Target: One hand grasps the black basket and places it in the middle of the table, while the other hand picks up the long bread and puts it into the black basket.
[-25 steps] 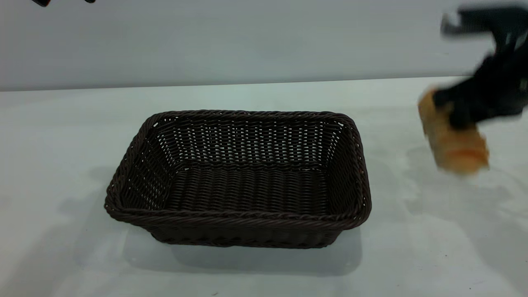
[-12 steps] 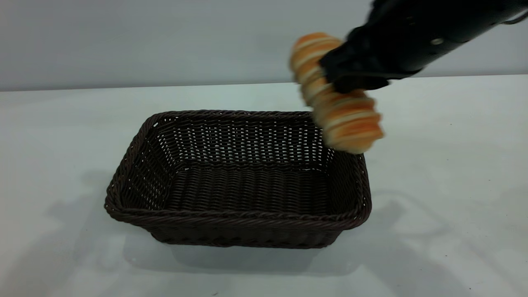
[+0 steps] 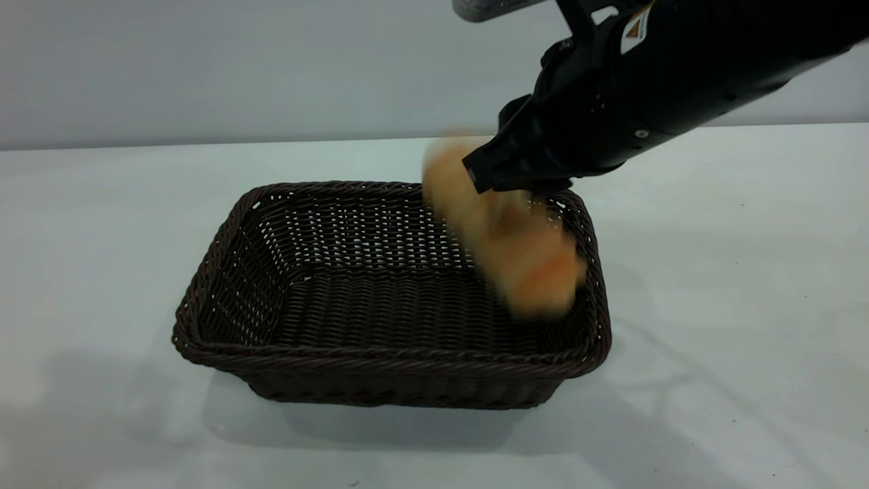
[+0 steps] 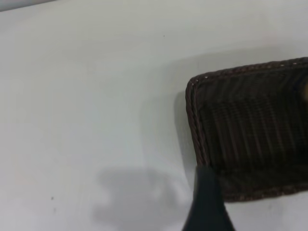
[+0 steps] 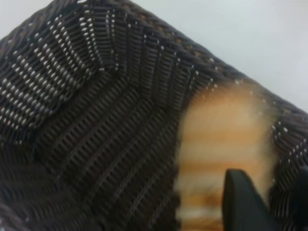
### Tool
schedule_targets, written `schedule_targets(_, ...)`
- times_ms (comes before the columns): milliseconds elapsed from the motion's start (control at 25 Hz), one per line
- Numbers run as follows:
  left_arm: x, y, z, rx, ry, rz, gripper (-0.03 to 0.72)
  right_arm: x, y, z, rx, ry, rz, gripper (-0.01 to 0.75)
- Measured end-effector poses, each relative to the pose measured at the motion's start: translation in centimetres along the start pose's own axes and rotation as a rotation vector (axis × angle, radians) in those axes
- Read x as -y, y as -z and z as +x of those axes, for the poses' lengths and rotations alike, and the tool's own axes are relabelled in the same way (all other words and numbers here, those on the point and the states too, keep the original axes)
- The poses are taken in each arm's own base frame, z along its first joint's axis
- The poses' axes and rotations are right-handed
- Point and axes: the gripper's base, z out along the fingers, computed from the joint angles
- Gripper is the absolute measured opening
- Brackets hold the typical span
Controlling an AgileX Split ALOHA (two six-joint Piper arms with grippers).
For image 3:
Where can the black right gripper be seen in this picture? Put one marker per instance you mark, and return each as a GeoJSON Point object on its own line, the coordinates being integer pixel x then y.
{"type": "Point", "coordinates": [577, 115]}

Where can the striped orange bread roll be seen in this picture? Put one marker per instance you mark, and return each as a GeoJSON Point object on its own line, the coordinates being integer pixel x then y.
{"type": "Point", "coordinates": [516, 244]}

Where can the dark brown wicker basket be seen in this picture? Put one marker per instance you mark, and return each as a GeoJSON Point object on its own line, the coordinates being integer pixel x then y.
{"type": "Point", "coordinates": [380, 319]}

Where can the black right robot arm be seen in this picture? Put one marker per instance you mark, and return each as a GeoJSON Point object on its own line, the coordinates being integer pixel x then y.
{"type": "Point", "coordinates": [740, 58]}

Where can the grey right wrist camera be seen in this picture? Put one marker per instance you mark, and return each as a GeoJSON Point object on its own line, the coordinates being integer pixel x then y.
{"type": "Point", "coordinates": [489, 8]}

